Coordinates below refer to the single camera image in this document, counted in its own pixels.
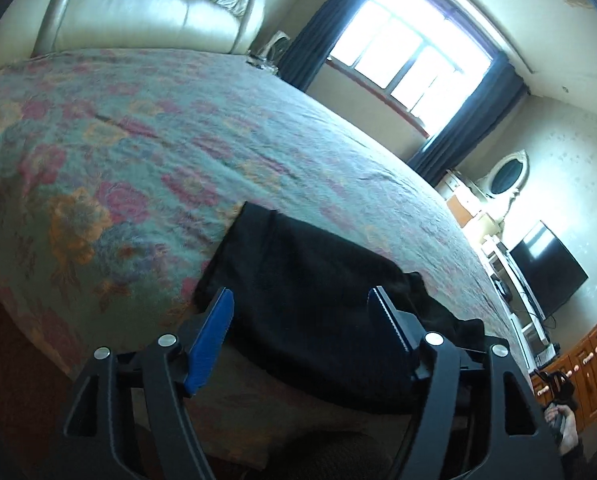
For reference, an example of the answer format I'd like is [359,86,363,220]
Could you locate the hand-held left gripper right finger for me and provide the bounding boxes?
[367,286,564,480]

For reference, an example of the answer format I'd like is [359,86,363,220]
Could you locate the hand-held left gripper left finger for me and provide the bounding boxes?
[62,287,236,480]

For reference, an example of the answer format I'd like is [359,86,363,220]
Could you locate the black pants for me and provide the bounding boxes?
[193,201,486,416]

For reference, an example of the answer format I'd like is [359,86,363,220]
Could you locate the person's right hand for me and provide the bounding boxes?
[543,402,584,456]

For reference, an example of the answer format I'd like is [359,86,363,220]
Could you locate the wooden cabinet with drawers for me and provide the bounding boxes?
[528,310,597,431]

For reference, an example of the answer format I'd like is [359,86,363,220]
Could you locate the white television stand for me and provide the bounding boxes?
[481,235,559,361]

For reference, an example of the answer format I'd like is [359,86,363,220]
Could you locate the black flat television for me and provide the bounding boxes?
[508,220,590,321]

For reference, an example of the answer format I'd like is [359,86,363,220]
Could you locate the white dresser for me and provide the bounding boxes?
[435,170,509,241]

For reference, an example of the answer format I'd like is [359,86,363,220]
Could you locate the floral bedspread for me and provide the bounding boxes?
[0,49,534,461]

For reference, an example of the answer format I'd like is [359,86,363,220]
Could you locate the dark blue curtain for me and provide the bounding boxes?
[277,0,404,92]
[407,52,529,186]

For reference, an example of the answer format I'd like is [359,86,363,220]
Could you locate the window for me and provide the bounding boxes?
[328,0,494,136]

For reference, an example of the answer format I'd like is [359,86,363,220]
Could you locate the white fan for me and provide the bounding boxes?
[263,30,292,68]

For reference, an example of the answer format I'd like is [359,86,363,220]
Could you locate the cream tufted leather headboard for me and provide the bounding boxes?
[31,0,266,58]

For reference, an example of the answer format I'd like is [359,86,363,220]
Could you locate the oval mirror white frame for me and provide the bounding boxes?
[481,150,529,211]

